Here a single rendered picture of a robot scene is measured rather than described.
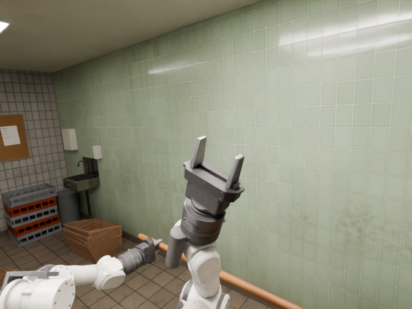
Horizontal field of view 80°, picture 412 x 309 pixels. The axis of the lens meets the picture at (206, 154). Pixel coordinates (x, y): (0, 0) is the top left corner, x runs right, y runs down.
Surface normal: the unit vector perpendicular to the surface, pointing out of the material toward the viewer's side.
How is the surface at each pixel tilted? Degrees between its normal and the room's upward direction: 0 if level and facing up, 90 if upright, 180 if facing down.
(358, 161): 90
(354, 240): 90
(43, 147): 90
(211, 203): 97
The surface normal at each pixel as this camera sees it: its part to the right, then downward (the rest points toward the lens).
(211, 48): -0.62, 0.17
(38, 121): 0.78, 0.07
